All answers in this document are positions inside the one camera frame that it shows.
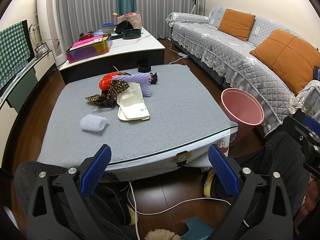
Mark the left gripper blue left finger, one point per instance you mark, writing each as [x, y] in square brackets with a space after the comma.
[92, 169]

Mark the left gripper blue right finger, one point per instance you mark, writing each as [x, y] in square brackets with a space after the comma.
[223, 167]

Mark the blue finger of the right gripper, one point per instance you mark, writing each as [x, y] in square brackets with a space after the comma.
[312, 123]

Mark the white foam net sleeve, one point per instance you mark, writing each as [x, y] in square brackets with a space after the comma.
[93, 123]

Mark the brown patterned cloth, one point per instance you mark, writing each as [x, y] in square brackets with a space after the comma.
[108, 98]

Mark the orange plastic bag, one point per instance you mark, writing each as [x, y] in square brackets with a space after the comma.
[106, 80]

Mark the purple foam net sleeve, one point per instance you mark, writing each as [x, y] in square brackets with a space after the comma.
[144, 79]

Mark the pink plastic trash bin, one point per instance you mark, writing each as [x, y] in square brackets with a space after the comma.
[242, 108]

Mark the person's right hand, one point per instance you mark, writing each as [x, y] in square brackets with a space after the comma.
[311, 198]

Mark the near orange cushion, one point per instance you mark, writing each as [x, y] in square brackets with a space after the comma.
[289, 57]

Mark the orange cushion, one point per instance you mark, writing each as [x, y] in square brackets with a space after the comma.
[237, 24]
[289, 57]

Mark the grey quilted sofa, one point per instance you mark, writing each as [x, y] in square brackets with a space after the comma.
[233, 66]

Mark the tv cabinet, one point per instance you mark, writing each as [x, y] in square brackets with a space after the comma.
[19, 90]

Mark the far orange cushion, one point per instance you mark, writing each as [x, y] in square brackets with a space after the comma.
[237, 24]

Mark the colourful rectangular box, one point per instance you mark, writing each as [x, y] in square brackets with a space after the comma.
[91, 47]

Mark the white marble coffee table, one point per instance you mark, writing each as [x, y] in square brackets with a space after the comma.
[123, 55]

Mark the television with checked cover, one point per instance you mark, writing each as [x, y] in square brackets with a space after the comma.
[16, 52]

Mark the stack of coloured bowls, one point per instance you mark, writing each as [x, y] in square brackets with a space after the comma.
[108, 28]

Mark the black hat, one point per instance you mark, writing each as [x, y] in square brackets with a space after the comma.
[123, 26]

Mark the white air conditioner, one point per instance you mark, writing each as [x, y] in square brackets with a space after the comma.
[50, 29]

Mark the pink woven basket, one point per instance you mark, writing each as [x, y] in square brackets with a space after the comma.
[133, 17]

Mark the grey curtains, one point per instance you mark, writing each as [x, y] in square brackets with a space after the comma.
[80, 16]

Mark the photo frame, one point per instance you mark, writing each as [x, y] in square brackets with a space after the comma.
[42, 48]

